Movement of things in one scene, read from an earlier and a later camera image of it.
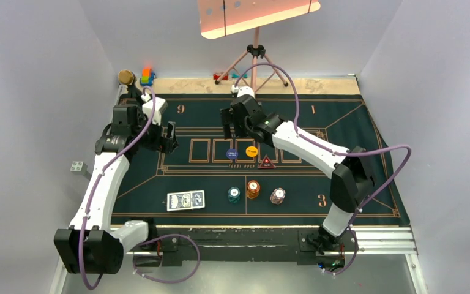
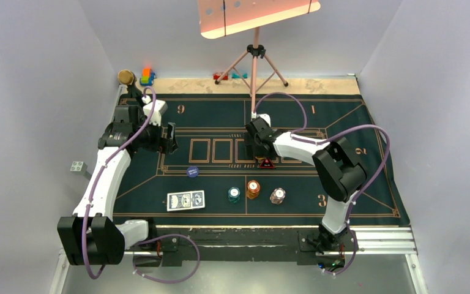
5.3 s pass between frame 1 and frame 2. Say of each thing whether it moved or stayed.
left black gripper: stayed
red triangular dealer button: stayed
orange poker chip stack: stayed
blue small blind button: moved
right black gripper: moved
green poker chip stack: stayed
